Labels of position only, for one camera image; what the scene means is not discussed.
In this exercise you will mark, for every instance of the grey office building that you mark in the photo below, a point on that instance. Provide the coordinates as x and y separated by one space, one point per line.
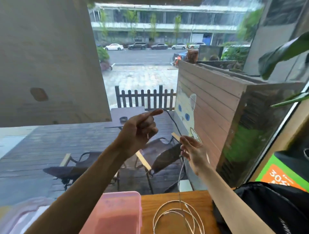
166 21

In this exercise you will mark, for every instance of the black bag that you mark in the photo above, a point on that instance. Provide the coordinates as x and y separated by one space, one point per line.
272 207

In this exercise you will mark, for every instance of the white suv car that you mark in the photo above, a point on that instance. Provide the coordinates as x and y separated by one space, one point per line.
179 46

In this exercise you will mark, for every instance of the green and orange poster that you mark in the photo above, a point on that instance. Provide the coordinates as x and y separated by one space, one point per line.
277 174

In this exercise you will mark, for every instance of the white sedan car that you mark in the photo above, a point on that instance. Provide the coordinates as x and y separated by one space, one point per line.
114 47

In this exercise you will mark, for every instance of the person's right hand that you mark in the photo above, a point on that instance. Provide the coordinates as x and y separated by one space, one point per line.
196 154

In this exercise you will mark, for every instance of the pale pink cloth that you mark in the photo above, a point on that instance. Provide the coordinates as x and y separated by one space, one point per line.
21 214

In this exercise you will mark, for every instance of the person's right forearm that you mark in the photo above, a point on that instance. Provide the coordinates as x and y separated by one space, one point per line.
229 205

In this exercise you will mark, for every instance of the pink plastic box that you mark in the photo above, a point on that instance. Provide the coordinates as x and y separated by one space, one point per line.
113 214

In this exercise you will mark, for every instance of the dark folding chair wooden armrests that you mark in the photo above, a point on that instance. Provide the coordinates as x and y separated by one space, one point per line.
161 156
72 170

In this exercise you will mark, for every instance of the white hatchback car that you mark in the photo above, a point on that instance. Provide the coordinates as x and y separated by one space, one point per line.
196 45

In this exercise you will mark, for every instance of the dark outdoor table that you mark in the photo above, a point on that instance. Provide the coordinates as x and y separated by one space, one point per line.
115 115

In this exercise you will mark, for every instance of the black round ashtray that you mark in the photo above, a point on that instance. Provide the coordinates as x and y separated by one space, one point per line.
123 119

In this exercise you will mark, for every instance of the white flat block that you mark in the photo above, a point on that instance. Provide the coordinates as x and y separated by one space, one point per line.
185 186

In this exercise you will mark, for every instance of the wooden planter with cat painting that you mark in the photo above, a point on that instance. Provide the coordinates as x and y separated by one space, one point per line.
217 108

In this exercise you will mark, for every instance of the person's left hand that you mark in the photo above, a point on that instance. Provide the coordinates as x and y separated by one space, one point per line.
131 136

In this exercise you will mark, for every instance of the dark sedan car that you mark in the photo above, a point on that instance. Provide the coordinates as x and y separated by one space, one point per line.
159 46

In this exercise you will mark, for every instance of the blue car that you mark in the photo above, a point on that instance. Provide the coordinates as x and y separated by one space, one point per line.
181 54

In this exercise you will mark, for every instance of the dark signboard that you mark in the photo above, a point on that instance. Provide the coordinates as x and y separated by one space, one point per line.
210 53

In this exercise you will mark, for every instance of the narrow green plant leaf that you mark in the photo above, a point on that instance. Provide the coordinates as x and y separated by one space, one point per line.
292 99

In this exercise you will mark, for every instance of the black suv car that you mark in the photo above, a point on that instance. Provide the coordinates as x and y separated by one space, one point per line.
137 45

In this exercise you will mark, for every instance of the person's right fingers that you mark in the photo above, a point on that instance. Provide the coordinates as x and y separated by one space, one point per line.
188 145

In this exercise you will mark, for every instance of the green bush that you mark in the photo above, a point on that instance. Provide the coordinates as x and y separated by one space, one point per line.
102 54

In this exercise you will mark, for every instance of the large green plant leaf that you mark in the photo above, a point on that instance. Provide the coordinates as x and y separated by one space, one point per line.
280 54

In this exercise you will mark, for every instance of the person's left forearm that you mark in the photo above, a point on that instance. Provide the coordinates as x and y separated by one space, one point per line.
82 192

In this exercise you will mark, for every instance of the dark wooden picket fence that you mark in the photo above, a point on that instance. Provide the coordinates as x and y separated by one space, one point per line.
144 97

